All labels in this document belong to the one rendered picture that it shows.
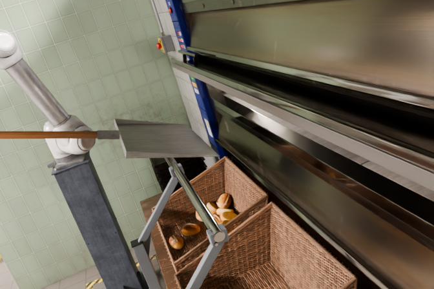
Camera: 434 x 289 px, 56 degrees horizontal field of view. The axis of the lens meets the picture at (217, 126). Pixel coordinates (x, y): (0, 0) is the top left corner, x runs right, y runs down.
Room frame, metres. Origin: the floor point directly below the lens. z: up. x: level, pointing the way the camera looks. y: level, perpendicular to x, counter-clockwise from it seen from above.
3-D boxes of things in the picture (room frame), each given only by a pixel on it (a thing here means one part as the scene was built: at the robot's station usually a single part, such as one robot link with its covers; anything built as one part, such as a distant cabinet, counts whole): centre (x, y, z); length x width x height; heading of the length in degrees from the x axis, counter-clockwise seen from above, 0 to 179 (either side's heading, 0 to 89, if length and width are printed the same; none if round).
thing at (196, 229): (1.82, 0.28, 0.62); 0.10 x 0.07 x 0.05; 72
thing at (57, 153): (2.30, 0.88, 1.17); 0.18 x 0.16 x 0.22; 43
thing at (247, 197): (1.73, 0.17, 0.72); 0.56 x 0.49 x 0.28; 13
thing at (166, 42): (2.68, 0.16, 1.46); 0.10 x 0.07 x 0.10; 13
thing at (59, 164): (2.30, 0.91, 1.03); 0.22 x 0.18 x 0.06; 102
